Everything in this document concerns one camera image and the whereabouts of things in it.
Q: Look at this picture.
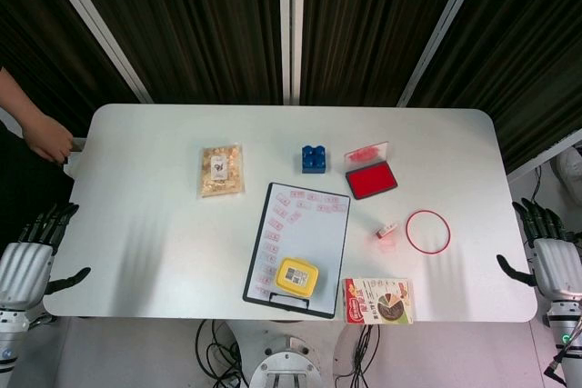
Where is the black clipboard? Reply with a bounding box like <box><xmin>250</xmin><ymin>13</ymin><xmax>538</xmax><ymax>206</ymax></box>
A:
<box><xmin>242</xmin><ymin>182</ymin><xmax>352</xmax><ymax>319</ymax></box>

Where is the blue toy block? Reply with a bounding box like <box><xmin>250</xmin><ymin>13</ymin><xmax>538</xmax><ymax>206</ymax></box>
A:
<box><xmin>300</xmin><ymin>144</ymin><xmax>329</xmax><ymax>175</ymax></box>

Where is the metal table bracket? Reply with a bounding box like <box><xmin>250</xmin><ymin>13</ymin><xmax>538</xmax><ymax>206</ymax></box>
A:
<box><xmin>62</xmin><ymin>136</ymin><xmax>88</xmax><ymax>179</ymax></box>

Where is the clear snack bag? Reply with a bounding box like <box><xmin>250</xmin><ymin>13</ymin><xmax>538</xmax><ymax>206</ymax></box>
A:
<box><xmin>196</xmin><ymin>142</ymin><xmax>248</xmax><ymax>200</ymax></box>

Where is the white frame post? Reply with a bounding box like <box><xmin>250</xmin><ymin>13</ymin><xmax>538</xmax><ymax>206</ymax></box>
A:
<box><xmin>277</xmin><ymin>0</ymin><xmax>305</xmax><ymax>106</ymax></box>
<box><xmin>396</xmin><ymin>0</ymin><xmax>500</xmax><ymax>109</ymax></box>
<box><xmin>35</xmin><ymin>0</ymin><xmax>155</xmax><ymax>104</ymax></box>

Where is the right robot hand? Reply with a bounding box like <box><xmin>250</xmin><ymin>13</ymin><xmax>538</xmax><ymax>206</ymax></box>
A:
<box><xmin>495</xmin><ymin>196</ymin><xmax>582</xmax><ymax>303</ymax></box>

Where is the red rubber ring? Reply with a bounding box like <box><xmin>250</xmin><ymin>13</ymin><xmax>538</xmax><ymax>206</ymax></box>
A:
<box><xmin>405</xmin><ymin>209</ymin><xmax>453</xmax><ymax>254</ymax></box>

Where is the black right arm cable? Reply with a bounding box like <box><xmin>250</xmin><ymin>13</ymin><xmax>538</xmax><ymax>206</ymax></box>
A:
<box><xmin>543</xmin><ymin>313</ymin><xmax>582</xmax><ymax>381</ymax></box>

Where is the yellow lidded container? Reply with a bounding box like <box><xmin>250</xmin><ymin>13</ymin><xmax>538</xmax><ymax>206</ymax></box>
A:
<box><xmin>275</xmin><ymin>256</ymin><xmax>320</xmax><ymax>301</ymax></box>

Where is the red biscuit box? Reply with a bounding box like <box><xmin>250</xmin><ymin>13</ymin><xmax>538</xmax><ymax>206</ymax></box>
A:
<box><xmin>341</xmin><ymin>276</ymin><xmax>416</xmax><ymax>327</ymax></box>

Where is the person's forearm and hand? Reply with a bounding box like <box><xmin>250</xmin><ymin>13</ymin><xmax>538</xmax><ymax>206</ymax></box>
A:
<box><xmin>0</xmin><ymin>66</ymin><xmax>75</xmax><ymax>164</ymax></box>

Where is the white shoe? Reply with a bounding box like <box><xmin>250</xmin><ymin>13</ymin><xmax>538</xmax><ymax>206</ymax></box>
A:
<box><xmin>555</xmin><ymin>147</ymin><xmax>582</xmax><ymax>204</ymax></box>

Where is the red ink pad, clear lid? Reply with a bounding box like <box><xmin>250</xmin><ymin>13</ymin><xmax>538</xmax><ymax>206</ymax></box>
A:
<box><xmin>343</xmin><ymin>141</ymin><xmax>399</xmax><ymax>201</ymax></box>

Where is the black floor cable bundle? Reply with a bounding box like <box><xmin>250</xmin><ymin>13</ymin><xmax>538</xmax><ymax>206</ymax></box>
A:
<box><xmin>353</xmin><ymin>323</ymin><xmax>382</xmax><ymax>388</ymax></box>
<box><xmin>194</xmin><ymin>318</ymin><xmax>245</xmax><ymax>388</ymax></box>

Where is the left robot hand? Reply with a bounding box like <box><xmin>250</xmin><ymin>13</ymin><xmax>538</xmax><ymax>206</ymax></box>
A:
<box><xmin>0</xmin><ymin>203</ymin><xmax>92</xmax><ymax>312</ymax></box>

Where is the grey robot torso base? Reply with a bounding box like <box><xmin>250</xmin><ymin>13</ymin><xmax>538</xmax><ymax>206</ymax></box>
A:
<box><xmin>247</xmin><ymin>335</ymin><xmax>336</xmax><ymax>388</ymax></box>

